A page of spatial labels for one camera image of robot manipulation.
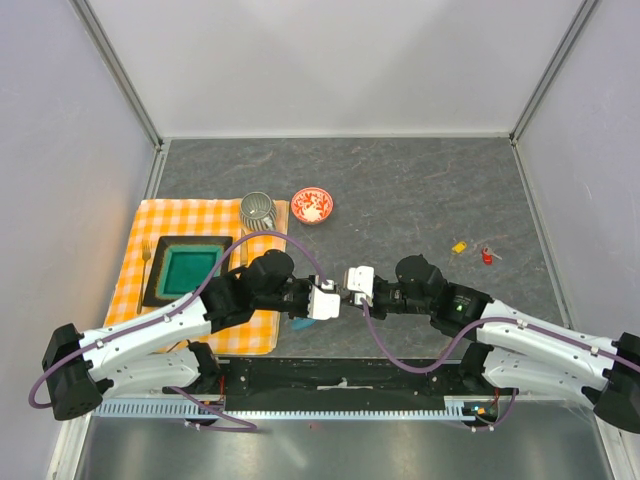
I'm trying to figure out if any blue tag keyring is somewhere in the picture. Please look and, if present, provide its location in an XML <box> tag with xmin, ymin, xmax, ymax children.
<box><xmin>291</xmin><ymin>317</ymin><xmax>316</xmax><ymax>331</ymax></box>

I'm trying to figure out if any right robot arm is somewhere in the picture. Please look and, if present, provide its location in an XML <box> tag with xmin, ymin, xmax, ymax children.
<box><xmin>344</xmin><ymin>255</ymin><xmax>639</xmax><ymax>433</ymax></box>

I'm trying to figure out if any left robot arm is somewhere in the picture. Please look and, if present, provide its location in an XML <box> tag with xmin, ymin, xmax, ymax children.
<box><xmin>38</xmin><ymin>250</ymin><xmax>326</xmax><ymax>421</ymax></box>

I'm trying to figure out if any orange checkered cloth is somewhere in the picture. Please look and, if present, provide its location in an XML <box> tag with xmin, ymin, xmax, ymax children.
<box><xmin>104</xmin><ymin>199</ymin><xmax>280</xmax><ymax>355</ymax></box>

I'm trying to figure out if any silver knife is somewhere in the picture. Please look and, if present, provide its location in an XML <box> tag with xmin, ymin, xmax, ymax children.
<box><xmin>240</xmin><ymin>228</ymin><xmax>249</xmax><ymax>266</ymax></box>

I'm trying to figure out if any red white patterned bowl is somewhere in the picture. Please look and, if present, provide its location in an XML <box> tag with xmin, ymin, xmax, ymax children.
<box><xmin>290</xmin><ymin>187</ymin><xmax>334</xmax><ymax>225</ymax></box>

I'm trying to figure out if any grey striped mug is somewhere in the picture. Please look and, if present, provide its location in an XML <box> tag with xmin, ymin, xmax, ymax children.
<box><xmin>240</xmin><ymin>192</ymin><xmax>277</xmax><ymax>232</ymax></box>

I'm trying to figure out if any red tag key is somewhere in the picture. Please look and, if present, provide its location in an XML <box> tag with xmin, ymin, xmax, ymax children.
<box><xmin>481</xmin><ymin>246</ymin><xmax>502</xmax><ymax>265</ymax></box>

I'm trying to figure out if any black teal square plate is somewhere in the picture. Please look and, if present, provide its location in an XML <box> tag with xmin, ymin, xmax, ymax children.
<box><xmin>141</xmin><ymin>235</ymin><xmax>233</xmax><ymax>307</ymax></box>

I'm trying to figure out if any silver fork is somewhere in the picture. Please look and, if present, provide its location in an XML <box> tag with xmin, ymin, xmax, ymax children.
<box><xmin>136</xmin><ymin>240</ymin><xmax>151</xmax><ymax>314</ymax></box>

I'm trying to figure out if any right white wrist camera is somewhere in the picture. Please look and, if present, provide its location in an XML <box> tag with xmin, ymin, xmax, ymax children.
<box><xmin>344</xmin><ymin>266</ymin><xmax>375</xmax><ymax>307</ymax></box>

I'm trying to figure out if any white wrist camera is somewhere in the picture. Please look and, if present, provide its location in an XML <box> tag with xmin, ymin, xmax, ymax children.
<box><xmin>344</xmin><ymin>266</ymin><xmax>375</xmax><ymax>307</ymax></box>
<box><xmin>308</xmin><ymin>275</ymin><xmax>341</xmax><ymax>321</ymax></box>

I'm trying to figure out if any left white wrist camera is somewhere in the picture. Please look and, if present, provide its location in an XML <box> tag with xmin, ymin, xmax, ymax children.
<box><xmin>308</xmin><ymin>275</ymin><xmax>341</xmax><ymax>321</ymax></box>

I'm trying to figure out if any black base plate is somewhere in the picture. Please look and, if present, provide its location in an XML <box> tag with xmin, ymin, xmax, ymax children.
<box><xmin>194</xmin><ymin>357</ymin><xmax>495</xmax><ymax>412</ymax></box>

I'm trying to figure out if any slotted cable duct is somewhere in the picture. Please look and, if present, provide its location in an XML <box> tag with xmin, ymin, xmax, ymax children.
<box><xmin>92</xmin><ymin>398</ymin><xmax>492</xmax><ymax>421</ymax></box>

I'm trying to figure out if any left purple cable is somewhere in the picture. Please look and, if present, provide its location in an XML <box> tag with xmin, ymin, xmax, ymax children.
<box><xmin>27</xmin><ymin>230</ymin><xmax>337</xmax><ymax>432</ymax></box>

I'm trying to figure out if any purple cable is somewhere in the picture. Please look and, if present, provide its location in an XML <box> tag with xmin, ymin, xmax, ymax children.
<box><xmin>27</xmin><ymin>230</ymin><xmax>337</xmax><ymax>432</ymax></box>
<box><xmin>361</xmin><ymin>297</ymin><xmax>640</xmax><ymax>434</ymax></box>

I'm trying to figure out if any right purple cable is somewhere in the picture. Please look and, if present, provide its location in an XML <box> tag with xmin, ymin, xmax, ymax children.
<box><xmin>361</xmin><ymin>297</ymin><xmax>640</xmax><ymax>434</ymax></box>

